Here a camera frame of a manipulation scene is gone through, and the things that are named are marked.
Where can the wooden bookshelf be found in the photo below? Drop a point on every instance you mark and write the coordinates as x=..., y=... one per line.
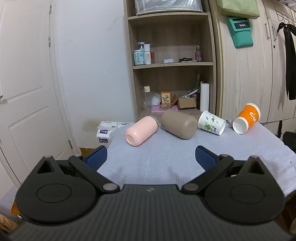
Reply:
x=173, y=37

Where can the white small cup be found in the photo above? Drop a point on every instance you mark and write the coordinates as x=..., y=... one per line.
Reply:
x=156, y=99

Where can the teal hanging pouch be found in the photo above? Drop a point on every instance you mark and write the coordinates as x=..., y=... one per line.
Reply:
x=240, y=30

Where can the white tube bottle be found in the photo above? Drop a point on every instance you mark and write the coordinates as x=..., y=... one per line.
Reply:
x=147, y=54

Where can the pink tumbler cup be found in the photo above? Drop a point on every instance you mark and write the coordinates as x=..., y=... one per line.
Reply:
x=141, y=130

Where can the tissue pack stack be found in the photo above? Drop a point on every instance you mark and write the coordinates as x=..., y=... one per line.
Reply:
x=106, y=128

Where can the floral wooden box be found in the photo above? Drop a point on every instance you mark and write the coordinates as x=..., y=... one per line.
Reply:
x=165, y=99

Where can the white door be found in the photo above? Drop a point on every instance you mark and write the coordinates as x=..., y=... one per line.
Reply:
x=33, y=117

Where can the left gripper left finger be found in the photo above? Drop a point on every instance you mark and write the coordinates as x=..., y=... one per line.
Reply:
x=61, y=191

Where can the white floral paper cup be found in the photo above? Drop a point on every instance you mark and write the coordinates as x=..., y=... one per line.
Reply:
x=211, y=123

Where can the green paper bag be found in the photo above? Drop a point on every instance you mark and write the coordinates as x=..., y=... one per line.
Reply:
x=239, y=8

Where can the orange paper cup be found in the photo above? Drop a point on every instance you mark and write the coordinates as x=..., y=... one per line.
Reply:
x=247, y=118

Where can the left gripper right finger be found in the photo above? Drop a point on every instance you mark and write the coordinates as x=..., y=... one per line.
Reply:
x=243, y=192

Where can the wooden wardrobe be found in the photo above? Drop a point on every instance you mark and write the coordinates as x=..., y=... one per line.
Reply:
x=255, y=74

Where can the light grey patterned tablecloth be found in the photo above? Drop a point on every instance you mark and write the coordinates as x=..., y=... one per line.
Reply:
x=164, y=159

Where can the pink small bottle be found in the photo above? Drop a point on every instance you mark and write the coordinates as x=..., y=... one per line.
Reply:
x=198, y=54

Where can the pink flat box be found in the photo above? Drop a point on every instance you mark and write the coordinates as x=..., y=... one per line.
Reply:
x=158, y=109

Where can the taupe tumbler cup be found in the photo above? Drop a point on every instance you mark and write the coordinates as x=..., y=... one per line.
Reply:
x=179, y=124

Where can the clear bottle beige cap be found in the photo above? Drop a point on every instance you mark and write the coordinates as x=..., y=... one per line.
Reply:
x=147, y=104

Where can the white paper roll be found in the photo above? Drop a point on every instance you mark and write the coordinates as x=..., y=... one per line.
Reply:
x=204, y=96

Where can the small cardboard box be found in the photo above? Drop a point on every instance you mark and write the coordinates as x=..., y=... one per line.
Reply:
x=183, y=103

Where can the teal labelled bottle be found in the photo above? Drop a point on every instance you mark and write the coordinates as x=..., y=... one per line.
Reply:
x=138, y=54

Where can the plastic wrapped bin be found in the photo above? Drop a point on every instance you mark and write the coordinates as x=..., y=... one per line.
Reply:
x=156, y=6

